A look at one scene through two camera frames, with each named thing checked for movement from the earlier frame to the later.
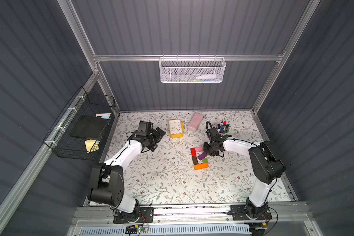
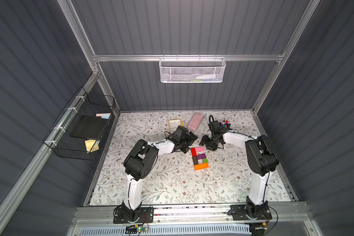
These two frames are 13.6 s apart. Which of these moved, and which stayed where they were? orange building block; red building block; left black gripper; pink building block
Moved: left black gripper
Stayed: pink building block; red building block; orange building block
